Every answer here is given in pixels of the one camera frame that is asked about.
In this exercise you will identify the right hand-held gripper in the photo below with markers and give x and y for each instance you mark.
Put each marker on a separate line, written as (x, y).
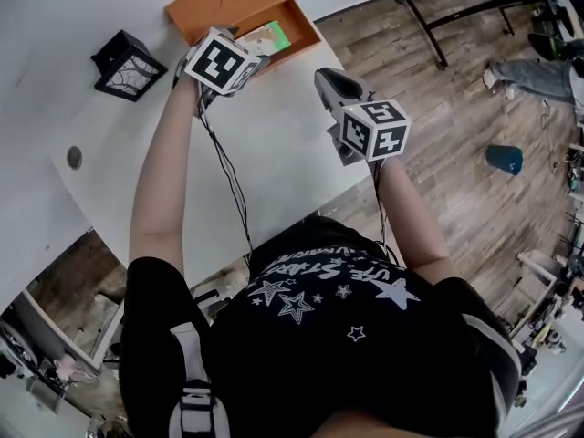
(378, 128)

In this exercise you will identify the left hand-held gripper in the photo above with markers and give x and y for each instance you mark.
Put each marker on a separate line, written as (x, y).
(214, 62)

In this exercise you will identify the small green white package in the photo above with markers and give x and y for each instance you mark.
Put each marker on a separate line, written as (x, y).
(269, 39)

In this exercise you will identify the person's left forearm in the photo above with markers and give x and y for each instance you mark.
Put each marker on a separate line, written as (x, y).
(159, 176)

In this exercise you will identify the person's right forearm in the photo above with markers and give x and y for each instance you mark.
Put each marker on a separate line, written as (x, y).
(413, 217)

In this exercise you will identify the black lantern box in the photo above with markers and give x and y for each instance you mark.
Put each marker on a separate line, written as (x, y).
(128, 69)

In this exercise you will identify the teal cylindrical bin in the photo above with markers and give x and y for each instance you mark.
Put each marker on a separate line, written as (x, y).
(504, 159)

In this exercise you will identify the round metal table grommet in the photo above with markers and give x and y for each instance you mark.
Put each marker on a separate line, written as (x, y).
(74, 158)

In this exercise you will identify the white wooden stand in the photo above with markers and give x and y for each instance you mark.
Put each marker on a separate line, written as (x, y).
(540, 281)

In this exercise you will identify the black star print t-shirt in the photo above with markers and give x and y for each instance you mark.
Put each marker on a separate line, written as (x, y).
(347, 358)

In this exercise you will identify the white shelf unit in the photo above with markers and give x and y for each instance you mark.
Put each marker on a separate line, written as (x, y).
(59, 331)

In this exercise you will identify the black metal table frame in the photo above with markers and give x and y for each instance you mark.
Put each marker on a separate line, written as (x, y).
(461, 16)

